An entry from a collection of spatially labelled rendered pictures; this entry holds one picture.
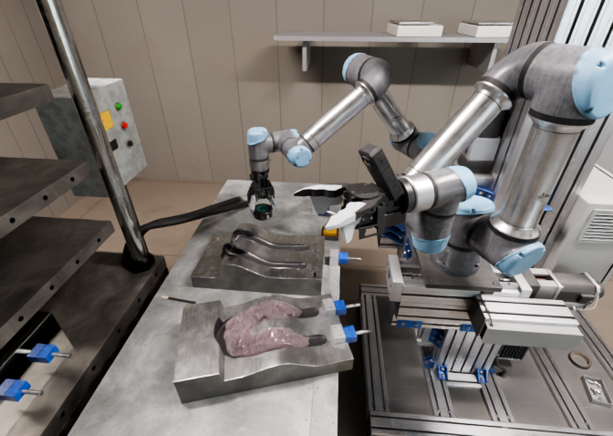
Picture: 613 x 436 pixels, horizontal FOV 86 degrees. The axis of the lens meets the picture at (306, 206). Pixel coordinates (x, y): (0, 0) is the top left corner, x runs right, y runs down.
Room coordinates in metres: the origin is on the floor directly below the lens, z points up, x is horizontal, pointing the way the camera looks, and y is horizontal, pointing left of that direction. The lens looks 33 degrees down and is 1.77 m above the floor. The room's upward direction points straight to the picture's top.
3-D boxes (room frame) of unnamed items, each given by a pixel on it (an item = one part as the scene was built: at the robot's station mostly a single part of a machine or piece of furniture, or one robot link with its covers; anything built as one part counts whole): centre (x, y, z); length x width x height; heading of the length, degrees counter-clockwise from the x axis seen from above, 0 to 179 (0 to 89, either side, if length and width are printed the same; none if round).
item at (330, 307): (0.77, -0.12, 0.85); 0.13 x 0.05 x 0.05; 102
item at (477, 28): (2.73, -1.33, 1.55); 0.36 x 0.34 x 0.09; 85
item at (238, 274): (1.02, 0.18, 0.87); 0.50 x 0.26 x 0.14; 85
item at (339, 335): (0.67, -0.14, 0.85); 0.13 x 0.05 x 0.05; 102
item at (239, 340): (0.67, 0.13, 0.90); 0.26 x 0.18 x 0.08; 102
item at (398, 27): (2.77, -0.79, 1.55); 0.36 x 0.34 x 0.09; 85
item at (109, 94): (1.30, 0.86, 0.73); 0.30 x 0.22 x 1.47; 175
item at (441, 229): (0.60, -0.27, 1.33); 0.11 x 0.08 x 0.11; 21
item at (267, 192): (1.14, 0.18, 1.14); 0.09 x 0.08 x 0.12; 22
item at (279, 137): (1.17, 0.08, 1.30); 0.11 x 0.11 x 0.08; 23
